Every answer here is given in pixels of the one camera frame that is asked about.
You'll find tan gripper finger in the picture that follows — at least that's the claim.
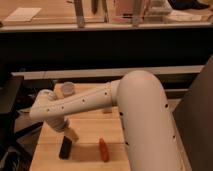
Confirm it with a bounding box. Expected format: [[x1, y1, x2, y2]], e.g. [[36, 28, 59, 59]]
[[64, 128, 79, 142]]

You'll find black eraser block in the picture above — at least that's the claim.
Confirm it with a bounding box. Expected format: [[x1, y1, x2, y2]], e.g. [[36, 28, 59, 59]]
[[59, 136, 72, 159]]

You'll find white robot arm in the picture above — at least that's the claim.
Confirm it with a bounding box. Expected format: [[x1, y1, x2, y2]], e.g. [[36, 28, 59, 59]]
[[30, 70, 183, 171]]

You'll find white ceramic cup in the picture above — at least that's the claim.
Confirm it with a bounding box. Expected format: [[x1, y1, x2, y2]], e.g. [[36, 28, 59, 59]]
[[61, 82, 75, 97]]

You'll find orange carrot toy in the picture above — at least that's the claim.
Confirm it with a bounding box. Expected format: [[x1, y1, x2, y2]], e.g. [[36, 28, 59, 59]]
[[99, 138, 109, 162]]

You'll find black equipment on left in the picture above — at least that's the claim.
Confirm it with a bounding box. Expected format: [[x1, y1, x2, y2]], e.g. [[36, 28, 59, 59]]
[[0, 76, 23, 160]]

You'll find white paper sheet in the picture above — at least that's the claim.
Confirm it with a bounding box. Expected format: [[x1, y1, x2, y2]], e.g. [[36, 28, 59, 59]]
[[4, 7, 41, 22]]

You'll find dark chair back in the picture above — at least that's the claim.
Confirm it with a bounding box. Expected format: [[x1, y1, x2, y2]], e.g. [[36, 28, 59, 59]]
[[173, 55, 213, 171]]

